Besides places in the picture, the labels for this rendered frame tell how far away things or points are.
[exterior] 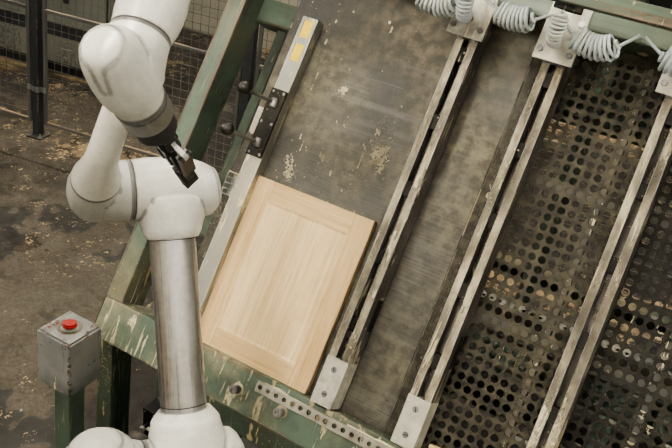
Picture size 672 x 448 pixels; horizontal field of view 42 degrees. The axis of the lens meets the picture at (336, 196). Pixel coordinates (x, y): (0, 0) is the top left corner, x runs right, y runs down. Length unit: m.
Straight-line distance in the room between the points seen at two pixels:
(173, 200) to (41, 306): 2.36
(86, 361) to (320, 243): 0.70
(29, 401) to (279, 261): 1.57
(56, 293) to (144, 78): 2.97
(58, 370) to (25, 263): 2.06
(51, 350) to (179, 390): 0.60
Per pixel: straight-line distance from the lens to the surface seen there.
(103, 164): 1.71
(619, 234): 2.13
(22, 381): 3.78
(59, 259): 4.53
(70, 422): 2.63
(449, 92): 2.31
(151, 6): 1.42
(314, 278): 2.35
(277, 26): 2.64
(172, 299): 1.92
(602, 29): 2.22
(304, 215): 2.38
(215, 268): 2.46
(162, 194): 1.88
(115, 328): 2.61
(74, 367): 2.46
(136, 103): 1.39
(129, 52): 1.34
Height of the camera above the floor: 2.38
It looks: 26 degrees down
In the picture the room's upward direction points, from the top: 9 degrees clockwise
